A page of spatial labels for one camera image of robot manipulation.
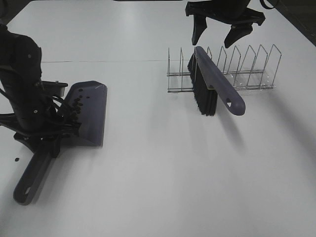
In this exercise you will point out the metal wire rack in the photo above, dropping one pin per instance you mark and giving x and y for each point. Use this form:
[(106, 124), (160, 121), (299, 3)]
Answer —
[(255, 69)]

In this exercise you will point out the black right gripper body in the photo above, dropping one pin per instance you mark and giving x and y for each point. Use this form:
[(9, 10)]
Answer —
[(231, 12)]

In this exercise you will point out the purple plastic dustpan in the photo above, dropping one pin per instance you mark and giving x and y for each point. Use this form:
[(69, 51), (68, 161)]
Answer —
[(84, 127)]

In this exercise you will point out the pile of coffee beans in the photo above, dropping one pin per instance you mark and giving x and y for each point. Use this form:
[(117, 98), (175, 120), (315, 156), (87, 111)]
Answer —
[(76, 99)]

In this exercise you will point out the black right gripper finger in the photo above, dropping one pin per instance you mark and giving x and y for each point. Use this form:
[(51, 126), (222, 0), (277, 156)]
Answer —
[(237, 32), (199, 26)]

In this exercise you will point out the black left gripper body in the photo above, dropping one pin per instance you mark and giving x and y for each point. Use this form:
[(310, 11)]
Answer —
[(50, 132)]

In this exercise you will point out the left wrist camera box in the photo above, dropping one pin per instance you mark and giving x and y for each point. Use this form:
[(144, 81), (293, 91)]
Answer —
[(54, 88)]

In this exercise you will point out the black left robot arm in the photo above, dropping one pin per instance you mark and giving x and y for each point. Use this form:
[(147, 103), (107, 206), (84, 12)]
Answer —
[(40, 114)]

